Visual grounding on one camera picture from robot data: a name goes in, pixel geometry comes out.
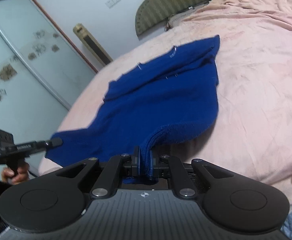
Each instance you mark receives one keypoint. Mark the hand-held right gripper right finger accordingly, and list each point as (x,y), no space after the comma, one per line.
(160,167)

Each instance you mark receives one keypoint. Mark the bed with pink sheet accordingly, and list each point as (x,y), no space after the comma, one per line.
(248,105)

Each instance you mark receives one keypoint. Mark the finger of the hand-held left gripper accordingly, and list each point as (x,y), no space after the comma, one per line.
(54,142)

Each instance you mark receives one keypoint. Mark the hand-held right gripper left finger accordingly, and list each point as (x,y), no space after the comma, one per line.
(136,162)

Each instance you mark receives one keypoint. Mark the gold tower fan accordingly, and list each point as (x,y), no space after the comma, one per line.
(93,45)

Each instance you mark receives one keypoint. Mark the flower print wardrobe door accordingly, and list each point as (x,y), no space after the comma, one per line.
(23,80)

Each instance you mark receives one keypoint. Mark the person's left hand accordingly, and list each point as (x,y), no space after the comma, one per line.
(20,177)

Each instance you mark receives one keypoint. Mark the white wall socket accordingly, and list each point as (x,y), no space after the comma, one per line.
(118,0)
(109,3)

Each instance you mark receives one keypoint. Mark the brown pillow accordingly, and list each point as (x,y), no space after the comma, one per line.
(178,18)

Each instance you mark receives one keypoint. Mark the blue beaded sweater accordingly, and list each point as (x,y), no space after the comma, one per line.
(160,105)

